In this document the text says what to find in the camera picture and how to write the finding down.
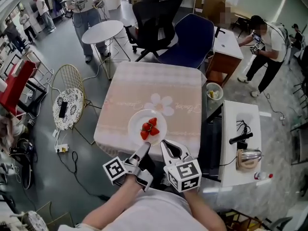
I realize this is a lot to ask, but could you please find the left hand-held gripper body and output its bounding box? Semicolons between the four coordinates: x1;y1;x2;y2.
103;156;154;193

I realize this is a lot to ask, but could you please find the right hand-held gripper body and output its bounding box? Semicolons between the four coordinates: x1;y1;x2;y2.
163;155;203;193

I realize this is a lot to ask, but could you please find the white round plate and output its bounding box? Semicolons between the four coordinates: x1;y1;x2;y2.
128;109;167;147

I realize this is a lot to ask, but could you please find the person's left forearm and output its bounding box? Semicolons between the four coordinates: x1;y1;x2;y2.
81;176;143;229

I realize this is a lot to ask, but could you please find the person's right forearm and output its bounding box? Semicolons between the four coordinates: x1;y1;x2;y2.
183;189;227;231

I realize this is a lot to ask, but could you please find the person's white shirt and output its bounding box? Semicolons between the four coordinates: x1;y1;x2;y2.
100;188;210;231

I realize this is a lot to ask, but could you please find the white rectangular side table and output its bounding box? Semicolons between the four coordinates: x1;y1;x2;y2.
219;100;262;188

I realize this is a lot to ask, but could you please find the black handheld device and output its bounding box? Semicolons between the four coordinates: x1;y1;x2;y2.
229;132;254;145

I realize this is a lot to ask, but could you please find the white power strip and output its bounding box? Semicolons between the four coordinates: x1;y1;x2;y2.
54;143;69;154

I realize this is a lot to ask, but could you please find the table with pink tablecloth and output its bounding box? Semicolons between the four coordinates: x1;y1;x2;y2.
93;61;203;162

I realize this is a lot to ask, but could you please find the white waste bin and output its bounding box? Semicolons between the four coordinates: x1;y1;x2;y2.
205;82;224;100

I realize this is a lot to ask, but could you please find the steel electric kettle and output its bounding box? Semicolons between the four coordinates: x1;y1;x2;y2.
236;147;263;171

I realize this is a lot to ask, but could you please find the wooden crate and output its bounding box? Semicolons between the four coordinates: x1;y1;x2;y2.
220;210;263;231

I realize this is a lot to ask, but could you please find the clear bottle with red cap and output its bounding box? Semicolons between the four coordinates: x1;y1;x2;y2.
254;171;274;181

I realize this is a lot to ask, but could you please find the black phone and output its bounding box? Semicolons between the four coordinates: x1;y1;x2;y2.
58;101;69;118

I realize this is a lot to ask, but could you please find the black white patterned cushion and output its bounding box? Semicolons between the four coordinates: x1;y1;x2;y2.
52;87;85;131

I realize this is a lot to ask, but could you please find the blue shell chair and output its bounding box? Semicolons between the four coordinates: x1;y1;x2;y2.
156;13;216;70

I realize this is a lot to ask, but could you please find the wooden desk with white top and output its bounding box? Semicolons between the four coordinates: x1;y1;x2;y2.
205;27;244;88

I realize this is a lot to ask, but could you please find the round white side table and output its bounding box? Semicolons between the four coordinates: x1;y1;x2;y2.
81;20;132;81

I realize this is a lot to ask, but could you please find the red shelf stand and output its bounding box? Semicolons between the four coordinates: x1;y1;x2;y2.
0;60;37;113

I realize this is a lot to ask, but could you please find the black office chair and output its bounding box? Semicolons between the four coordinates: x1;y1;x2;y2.
124;0;185;62

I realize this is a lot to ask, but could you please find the brown cardboard box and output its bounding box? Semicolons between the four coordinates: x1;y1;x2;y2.
201;0;228;18

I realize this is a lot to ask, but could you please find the black floor cable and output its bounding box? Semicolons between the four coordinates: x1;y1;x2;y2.
57;150;112;202

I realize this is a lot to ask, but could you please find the black coiled cable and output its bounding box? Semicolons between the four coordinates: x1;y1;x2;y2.
235;119;251;135

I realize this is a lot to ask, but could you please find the gold wire chair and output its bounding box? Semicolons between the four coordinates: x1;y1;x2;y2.
51;64;103;146

